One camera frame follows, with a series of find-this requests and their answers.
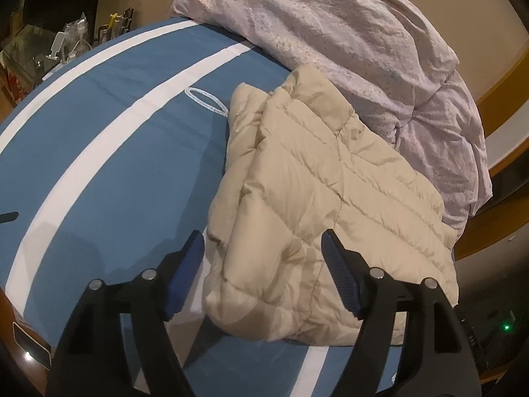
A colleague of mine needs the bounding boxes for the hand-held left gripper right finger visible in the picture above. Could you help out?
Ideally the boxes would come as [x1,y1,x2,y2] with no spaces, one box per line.
[321,229,482,397]

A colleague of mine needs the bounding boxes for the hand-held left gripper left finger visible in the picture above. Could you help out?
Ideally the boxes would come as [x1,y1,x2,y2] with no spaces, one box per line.
[45,229,206,397]

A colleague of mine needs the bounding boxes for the beige quilted down jacket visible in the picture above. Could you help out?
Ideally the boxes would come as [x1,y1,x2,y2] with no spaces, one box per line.
[204,64,460,346]

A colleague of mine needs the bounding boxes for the bed with blue striped sheet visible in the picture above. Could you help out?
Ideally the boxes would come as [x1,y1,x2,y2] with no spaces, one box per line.
[0,19,418,397]

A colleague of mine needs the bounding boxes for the black device with white rim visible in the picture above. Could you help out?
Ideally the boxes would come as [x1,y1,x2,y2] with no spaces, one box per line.
[12,322,53,365]

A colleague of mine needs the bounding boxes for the black device with green light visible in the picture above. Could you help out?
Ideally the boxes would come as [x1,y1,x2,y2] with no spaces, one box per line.
[459,306,528,377]

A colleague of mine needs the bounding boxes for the pink floral duvet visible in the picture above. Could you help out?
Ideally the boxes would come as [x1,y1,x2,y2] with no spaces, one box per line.
[171,0,493,230]

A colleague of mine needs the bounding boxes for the white phone stand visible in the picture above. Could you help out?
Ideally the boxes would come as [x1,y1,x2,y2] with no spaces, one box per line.
[48,32,67,60]

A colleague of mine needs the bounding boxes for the glass side table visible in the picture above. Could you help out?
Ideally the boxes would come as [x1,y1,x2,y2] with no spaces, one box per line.
[0,6,137,104]

